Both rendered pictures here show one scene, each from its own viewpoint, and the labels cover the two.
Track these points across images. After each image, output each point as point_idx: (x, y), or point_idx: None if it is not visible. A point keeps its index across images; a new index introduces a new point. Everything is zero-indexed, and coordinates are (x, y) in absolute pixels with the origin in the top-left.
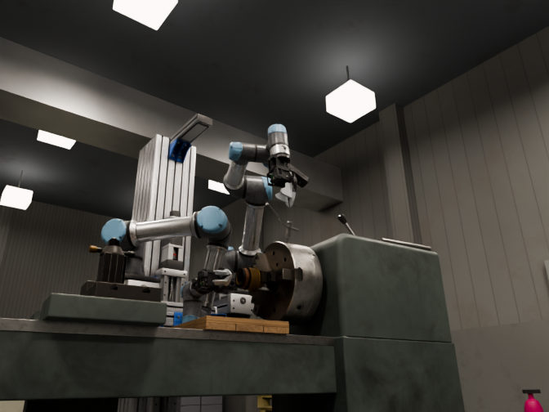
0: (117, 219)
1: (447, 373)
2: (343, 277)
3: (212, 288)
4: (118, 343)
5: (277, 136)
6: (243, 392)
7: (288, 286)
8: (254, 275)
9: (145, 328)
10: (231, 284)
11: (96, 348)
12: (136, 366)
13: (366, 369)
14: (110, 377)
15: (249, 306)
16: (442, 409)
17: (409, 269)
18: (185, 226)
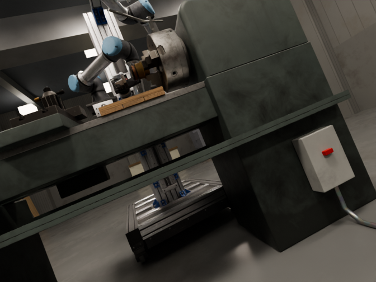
0: (70, 75)
1: (308, 66)
2: (193, 34)
3: (124, 88)
4: (47, 148)
5: None
6: (146, 142)
7: (160, 62)
8: (138, 67)
9: (61, 132)
10: (135, 80)
11: (36, 156)
12: (66, 155)
13: (233, 92)
14: (52, 168)
15: None
16: (308, 93)
17: (253, 1)
18: (101, 59)
